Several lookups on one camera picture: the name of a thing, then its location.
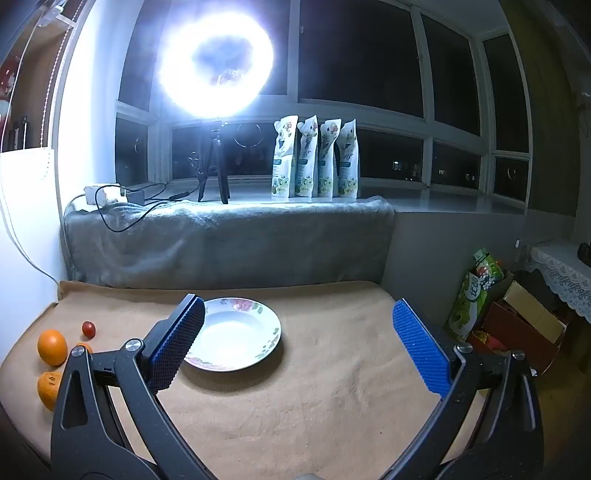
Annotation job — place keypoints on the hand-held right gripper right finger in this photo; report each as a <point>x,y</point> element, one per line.
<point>421,348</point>

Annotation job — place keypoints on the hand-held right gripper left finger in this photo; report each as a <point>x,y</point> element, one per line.
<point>178,344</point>

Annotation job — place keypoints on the floral white plate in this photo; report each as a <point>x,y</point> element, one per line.
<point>235,337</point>

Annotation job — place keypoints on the small orange kumquat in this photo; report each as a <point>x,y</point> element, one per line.
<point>87,346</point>

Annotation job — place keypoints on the speckled orange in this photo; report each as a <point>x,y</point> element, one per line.
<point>47,390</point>

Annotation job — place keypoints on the green printed bag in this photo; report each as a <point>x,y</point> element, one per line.
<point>471,300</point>

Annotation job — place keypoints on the red cherry tomato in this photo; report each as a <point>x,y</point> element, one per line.
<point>88,328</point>

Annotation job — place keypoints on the grey blanket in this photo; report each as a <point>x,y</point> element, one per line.
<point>231,244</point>

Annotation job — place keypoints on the cardboard box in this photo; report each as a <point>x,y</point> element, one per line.
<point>531,318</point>

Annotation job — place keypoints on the smooth orange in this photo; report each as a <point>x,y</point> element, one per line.
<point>52,347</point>

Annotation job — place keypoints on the black power adapter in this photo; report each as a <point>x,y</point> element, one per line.
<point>135,195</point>

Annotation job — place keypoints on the white lace tablecloth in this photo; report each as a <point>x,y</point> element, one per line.
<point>563,272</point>

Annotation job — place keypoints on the black tripod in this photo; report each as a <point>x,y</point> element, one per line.
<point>224,184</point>

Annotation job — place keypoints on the white power strip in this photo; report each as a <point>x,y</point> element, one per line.
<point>101,194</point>

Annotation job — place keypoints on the white refill pouch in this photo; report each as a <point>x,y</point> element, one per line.
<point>284,161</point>
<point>348,161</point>
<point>328,161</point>
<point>306,161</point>

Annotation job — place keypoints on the white window frame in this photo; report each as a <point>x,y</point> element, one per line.
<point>476,92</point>

